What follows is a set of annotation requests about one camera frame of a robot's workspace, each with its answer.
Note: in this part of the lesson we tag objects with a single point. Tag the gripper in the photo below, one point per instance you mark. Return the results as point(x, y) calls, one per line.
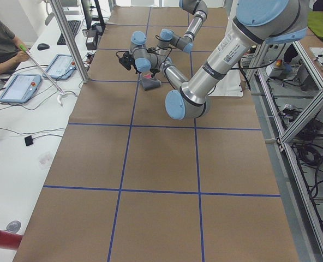
point(153, 72)

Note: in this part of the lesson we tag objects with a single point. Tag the pink and grey towel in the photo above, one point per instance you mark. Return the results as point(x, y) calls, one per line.
point(149, 83)

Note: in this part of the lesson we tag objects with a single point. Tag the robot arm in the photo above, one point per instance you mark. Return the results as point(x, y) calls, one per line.
point(255, 22)
point(168, 40)

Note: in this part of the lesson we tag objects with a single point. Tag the black power box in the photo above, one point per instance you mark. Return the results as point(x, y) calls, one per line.
point(92, 40)

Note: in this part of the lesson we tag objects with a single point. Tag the far teach pendant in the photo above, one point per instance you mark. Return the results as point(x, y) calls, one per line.
point(61, 67)

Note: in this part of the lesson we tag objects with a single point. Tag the teach pendant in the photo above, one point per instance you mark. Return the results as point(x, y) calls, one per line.
point(21, 88)
point(61, 67)

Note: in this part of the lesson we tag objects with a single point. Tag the black computer mouse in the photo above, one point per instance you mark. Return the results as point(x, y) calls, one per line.
point(43, 46)

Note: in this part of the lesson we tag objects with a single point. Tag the grey emergency stop box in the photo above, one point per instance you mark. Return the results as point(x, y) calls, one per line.
point(278, 68)

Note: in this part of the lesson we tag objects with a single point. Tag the near teach pendant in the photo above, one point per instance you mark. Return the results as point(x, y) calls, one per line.
point(21, 88)

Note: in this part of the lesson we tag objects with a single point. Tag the small black square pad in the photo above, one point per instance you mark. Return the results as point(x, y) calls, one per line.
point(29, 140)

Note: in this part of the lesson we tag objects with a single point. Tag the seated person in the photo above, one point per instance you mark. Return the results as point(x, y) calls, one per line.
point(11, 55)

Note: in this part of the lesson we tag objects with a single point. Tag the red cylinder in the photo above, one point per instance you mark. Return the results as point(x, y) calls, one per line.
point(9, 240)

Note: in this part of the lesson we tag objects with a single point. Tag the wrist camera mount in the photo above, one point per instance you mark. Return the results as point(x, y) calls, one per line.
point(126, 59)

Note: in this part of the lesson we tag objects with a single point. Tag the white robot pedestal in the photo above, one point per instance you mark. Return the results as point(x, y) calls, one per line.
point(228, 79)

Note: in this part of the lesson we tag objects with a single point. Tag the aluminium frame post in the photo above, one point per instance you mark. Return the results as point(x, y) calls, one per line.
point(69, 38)

